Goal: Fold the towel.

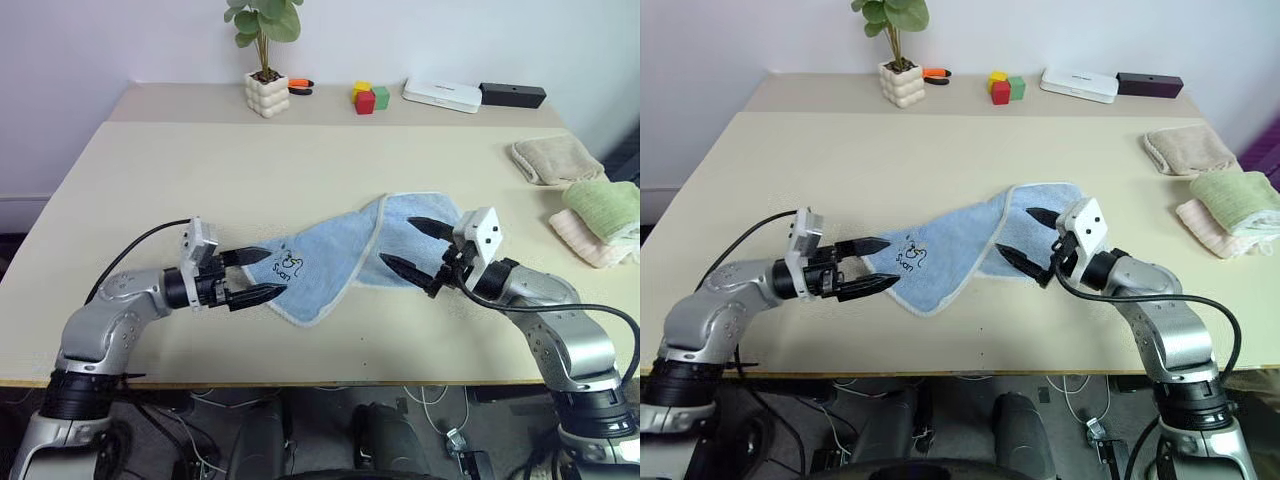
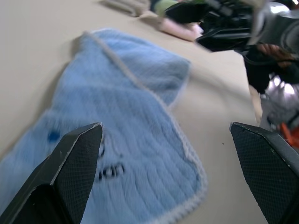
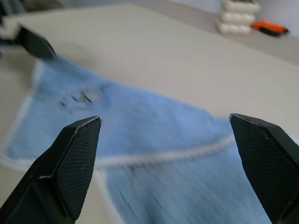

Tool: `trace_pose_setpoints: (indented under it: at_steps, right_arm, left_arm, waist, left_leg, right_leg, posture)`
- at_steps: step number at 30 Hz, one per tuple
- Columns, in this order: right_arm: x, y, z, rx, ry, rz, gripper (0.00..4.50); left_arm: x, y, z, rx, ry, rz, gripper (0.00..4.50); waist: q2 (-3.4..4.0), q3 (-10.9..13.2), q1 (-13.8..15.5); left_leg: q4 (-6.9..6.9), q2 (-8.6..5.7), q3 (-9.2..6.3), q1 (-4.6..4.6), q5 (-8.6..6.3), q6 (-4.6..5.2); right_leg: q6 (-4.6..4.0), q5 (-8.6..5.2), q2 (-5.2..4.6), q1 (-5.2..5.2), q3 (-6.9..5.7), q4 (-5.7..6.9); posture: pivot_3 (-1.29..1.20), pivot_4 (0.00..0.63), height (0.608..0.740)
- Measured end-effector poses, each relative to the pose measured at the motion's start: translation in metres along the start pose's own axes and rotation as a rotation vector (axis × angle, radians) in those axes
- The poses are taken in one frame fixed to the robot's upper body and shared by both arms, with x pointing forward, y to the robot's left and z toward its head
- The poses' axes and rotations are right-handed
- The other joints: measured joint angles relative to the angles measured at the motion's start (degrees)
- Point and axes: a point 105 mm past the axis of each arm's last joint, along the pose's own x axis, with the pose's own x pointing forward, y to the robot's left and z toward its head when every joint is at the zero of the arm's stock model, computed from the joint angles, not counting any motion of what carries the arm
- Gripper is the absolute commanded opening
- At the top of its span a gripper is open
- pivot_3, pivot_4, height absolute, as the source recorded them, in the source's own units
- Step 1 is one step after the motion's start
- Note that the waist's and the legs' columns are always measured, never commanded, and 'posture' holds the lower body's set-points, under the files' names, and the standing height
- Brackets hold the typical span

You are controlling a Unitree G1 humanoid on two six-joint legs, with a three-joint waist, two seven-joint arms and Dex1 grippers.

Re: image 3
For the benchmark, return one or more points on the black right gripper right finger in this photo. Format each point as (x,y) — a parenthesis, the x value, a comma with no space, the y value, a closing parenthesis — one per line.
(264,163)

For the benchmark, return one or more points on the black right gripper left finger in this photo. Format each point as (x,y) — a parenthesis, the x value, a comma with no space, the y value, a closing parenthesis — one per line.
(70,168)

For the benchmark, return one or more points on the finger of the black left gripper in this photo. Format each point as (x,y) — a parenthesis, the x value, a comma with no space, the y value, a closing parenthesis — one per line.
(37,44)

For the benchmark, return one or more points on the light blue cloth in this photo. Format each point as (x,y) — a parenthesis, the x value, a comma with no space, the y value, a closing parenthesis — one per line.
(149,149)

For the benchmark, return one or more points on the dark olive background object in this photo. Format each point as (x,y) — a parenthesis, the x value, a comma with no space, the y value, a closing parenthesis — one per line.
(43,4)

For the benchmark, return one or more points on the orange and black hand tool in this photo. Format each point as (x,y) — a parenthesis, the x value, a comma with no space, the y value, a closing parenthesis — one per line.
(271,28)

